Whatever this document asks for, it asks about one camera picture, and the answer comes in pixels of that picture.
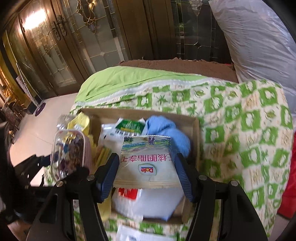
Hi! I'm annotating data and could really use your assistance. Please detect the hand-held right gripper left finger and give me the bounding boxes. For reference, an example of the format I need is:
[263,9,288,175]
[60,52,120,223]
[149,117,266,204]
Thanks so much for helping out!
[25,152,120,241]

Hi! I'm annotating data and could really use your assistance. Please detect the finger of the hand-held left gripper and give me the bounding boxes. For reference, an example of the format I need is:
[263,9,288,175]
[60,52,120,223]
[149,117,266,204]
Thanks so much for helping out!
[14,153,55,183]
[55,165,91,186]

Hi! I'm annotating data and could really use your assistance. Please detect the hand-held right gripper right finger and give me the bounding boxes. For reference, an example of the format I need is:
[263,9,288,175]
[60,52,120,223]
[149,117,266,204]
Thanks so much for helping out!
[174,153,270,241]

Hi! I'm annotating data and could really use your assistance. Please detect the clear container with cartoon print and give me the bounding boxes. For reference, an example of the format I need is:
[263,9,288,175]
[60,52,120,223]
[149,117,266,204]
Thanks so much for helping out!
[50,130,92,181]

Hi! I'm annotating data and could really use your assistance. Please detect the white gauze packet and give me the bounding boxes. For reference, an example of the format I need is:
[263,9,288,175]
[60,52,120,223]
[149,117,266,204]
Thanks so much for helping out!
[112,186,183,220]

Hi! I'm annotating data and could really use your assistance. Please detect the snack packet with landscape print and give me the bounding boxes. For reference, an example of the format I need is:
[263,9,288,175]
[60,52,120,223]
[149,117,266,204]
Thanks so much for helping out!
[113,135,183,189]

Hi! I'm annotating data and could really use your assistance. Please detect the green white snack packet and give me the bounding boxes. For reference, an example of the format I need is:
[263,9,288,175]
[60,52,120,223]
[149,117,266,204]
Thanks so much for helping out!
[115,118,147,136]
[100,122,123,151]

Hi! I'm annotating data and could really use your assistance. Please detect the plastic-wrapped brown cloth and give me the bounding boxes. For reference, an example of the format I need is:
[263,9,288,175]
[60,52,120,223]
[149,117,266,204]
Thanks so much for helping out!
[57,114,73,131]

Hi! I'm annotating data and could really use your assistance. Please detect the blue towel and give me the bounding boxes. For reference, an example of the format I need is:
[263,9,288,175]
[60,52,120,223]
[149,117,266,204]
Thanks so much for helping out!
[144,116,192,160]

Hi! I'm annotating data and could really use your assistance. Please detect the yellow snack packet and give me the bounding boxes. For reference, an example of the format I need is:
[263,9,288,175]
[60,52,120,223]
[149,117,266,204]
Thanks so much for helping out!
[67,114,90,137]

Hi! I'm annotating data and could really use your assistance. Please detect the shallow cardboard box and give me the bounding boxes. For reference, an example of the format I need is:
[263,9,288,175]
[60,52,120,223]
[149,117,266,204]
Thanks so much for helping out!
[76,108,200,224]

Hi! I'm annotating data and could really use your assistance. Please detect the dark wooden chair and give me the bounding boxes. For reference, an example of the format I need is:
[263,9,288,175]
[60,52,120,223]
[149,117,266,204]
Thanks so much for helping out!
[0,102,23,130]

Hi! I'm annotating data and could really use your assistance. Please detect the purple floor mop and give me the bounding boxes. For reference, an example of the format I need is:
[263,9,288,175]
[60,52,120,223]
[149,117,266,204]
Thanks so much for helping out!
[16,65,47,116]

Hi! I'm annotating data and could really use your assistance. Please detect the white plastic packet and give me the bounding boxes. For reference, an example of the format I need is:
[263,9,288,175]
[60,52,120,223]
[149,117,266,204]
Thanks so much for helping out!
[117,224,176,241]

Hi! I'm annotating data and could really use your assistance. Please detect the green printed blanket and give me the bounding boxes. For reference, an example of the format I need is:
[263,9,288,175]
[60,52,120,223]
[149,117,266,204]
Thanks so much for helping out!
[44,77,294,241]

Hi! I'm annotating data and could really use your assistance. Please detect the plain green bed sheet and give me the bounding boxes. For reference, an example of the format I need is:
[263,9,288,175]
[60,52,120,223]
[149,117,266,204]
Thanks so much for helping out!
[75,65,213,106]

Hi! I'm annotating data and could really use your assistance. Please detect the red jacket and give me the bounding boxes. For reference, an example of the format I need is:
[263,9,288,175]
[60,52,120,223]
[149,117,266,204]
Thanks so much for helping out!
[276,132,296,219]

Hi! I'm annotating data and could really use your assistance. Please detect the brown fleece blanket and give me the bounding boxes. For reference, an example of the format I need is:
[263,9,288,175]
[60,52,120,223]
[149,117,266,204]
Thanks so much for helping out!
[118,58,238,84]

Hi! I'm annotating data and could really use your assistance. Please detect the wooden double door glass panes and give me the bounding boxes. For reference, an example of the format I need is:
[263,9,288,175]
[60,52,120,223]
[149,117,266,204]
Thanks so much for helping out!
[2,0,93,95]

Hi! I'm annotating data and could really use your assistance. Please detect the large translucent plastic bag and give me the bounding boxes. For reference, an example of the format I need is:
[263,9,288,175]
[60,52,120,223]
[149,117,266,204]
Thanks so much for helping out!
[208,0,296,95]

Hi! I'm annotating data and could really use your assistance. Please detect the wooden glass panel screen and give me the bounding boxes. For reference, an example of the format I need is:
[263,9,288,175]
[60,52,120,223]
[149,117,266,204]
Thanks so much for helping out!
[76,0,232,67]

